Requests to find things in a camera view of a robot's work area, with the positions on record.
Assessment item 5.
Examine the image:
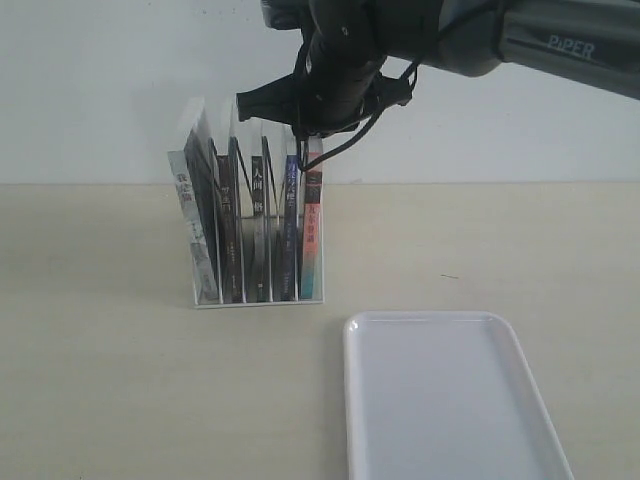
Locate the grey white leaning book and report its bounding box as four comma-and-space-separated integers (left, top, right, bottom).
167, 97, 221, 305

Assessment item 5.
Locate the dark brown book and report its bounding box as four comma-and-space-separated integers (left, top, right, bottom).
215, 104, 246, 303

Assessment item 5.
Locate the pink and teal book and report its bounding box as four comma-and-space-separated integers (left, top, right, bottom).
299, 165, 323, 300

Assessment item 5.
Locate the dark blue book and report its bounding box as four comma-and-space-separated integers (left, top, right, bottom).
280, 128, 299, 301

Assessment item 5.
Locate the white wire book rack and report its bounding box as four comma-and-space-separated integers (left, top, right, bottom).
167, 97, 324, 308

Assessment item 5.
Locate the black book white title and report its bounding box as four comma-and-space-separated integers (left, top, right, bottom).
249, 124, 274, 302

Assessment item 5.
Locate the white plastic tray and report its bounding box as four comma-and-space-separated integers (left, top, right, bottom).
343, 311, 573, 479

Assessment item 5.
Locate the black cable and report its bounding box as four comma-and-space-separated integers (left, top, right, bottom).
292, 0, 501, 174

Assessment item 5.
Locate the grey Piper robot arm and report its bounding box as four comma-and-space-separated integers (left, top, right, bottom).
236, 1, 639, 137

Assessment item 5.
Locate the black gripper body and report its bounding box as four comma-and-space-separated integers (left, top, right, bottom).
236, 31, 414, 138

